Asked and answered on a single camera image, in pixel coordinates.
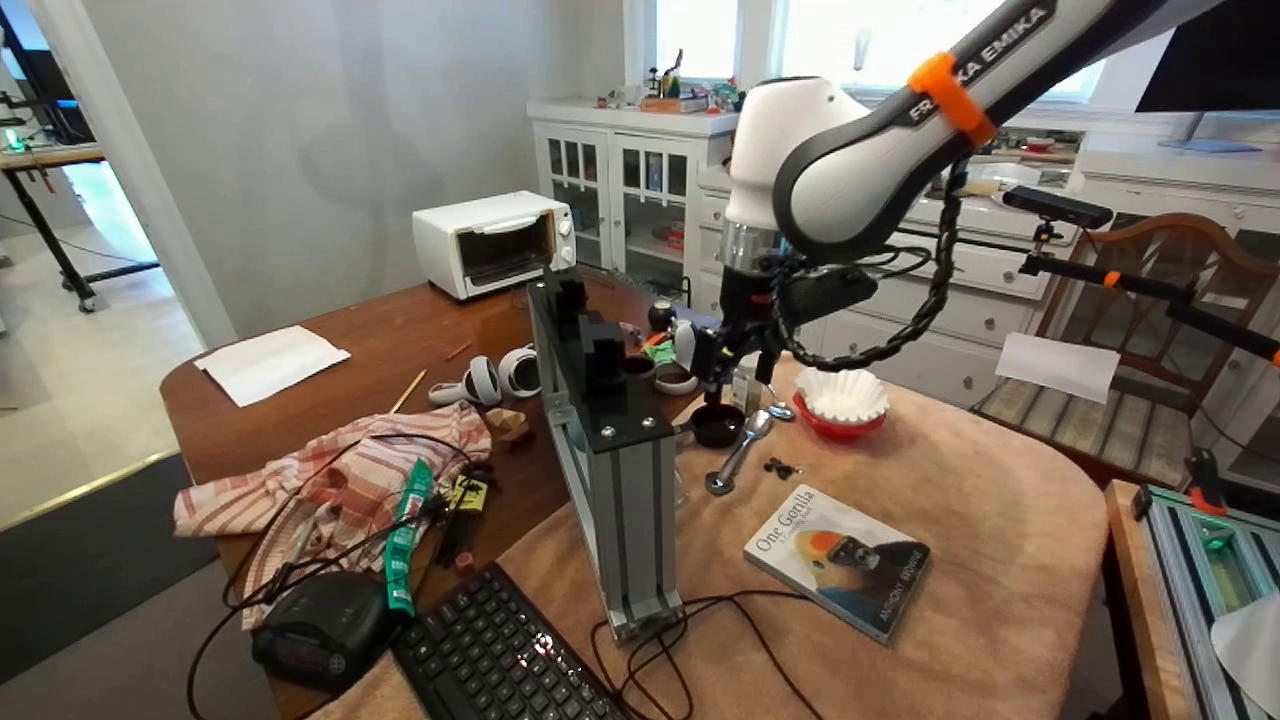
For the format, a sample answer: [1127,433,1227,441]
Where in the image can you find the beige towel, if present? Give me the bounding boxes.
[309,350,1116,720]

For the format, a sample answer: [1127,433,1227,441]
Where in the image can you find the aluminium extrusion stand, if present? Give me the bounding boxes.
[521,265,683,637]

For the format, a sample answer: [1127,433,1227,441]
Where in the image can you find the wooden utensil holder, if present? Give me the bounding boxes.
[635,49,693,118]

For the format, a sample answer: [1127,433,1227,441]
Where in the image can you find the black braided cable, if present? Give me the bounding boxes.
[777,158,975,376]

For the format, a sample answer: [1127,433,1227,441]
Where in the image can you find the black measuring cup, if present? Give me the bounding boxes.
[689,398,752,454]

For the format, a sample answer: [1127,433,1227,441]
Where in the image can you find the book with bird cover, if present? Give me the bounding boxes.
[742,480,938,650]

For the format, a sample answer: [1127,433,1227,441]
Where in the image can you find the white paper sheet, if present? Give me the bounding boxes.
[193,322,357,414]

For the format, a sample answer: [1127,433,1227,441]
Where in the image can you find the green tube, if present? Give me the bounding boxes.
[382,455,439,619]

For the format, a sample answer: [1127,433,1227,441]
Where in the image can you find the carved wooden chair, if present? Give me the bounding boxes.
[974,212,1280,491]

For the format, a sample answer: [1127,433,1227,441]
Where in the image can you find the yellow black gadget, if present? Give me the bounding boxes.
[444,478,498,518]

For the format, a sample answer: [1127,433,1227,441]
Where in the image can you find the black orange clamp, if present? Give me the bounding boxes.
[1180,445,1234,518]

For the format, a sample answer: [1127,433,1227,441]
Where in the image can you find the white paper coffee filter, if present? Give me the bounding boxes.
[792,366,891,428]

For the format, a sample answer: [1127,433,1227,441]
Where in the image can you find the white window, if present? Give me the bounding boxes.
[619,0,1112,107]

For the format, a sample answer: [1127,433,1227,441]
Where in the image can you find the black looping cable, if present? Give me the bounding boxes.
[180,433,487,720]

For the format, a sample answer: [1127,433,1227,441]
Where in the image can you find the red bowl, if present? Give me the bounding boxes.
[792,385,896,450]

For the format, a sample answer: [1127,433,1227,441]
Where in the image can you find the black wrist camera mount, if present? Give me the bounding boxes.
[783,262,883,328]

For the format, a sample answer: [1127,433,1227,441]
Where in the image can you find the dark floor mat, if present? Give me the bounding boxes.
[0,454,224,689]

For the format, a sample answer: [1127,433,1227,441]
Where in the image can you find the large metal spoon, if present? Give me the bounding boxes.
[701,400,800,501]

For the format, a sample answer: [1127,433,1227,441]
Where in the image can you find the wooden cart top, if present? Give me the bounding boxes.
[1100,478,1204,720]

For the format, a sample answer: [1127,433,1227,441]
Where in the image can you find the glass pepper shaker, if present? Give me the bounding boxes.
[729,366,777,422]

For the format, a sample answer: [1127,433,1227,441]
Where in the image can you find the thin wooden stick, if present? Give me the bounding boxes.
[390,368,433,417]

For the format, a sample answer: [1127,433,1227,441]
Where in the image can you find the orange cable strap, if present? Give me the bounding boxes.
[910,52,999,147]

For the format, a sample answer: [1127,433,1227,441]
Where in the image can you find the brown wooden figure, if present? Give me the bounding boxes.
[481,403,538,450]

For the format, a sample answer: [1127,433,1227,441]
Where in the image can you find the black monitor screen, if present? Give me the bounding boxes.
[1132,0,1280,118]

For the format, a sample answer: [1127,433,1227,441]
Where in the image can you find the pink striped cloth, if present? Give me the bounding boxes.
[171,403,498,633]

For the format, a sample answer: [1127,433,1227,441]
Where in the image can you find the white folded paper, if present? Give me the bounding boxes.
[992,328,1123,409]

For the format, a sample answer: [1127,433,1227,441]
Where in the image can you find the black bar camera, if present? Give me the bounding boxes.
[996,181,1116,232]

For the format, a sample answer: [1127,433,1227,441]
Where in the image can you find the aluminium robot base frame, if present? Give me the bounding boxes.
[1137,480,1280,720]

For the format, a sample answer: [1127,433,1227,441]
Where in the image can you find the black computer mouse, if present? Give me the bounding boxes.
[247,568,399,691]

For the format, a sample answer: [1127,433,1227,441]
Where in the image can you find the white drawer dresser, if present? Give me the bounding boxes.
[693,144,1280,417]

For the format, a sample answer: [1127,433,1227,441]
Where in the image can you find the black thin cable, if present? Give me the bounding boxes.
[586,583,832,720]

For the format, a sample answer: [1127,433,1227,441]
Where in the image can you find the wooden desk with black legs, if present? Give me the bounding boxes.
[0,135,163,318]

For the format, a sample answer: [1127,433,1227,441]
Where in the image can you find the white glass-door cabinet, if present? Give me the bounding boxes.
[529,97,742,318]

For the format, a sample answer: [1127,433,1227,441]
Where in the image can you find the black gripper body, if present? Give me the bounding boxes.
[716,262,806,366]

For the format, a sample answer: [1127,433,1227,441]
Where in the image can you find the white toaster oven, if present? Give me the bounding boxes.
[407,189,582,305]

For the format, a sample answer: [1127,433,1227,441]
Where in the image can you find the black keyboard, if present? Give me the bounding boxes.
[390,559,632,720]

